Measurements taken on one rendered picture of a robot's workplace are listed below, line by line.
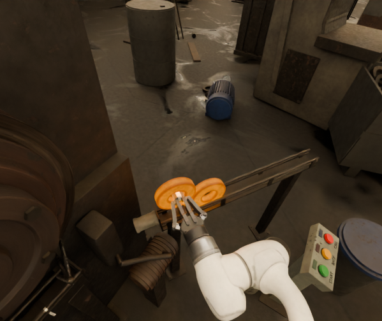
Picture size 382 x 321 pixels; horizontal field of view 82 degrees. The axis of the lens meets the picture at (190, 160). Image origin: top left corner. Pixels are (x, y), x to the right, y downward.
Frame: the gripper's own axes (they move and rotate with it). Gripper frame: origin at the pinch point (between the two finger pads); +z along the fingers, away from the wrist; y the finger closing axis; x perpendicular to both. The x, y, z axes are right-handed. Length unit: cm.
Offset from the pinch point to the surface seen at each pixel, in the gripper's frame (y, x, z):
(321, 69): 192, -25, 97
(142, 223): -14.3, -11.4, -2.1
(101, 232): -27.5, -0.4, -5.4
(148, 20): 57, -12, 228
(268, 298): 43, -78, -41
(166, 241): -6.2, -27.3, -5.8
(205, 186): 11.7, -0.9, -1.3
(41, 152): -29.6, 36.9, -5.4
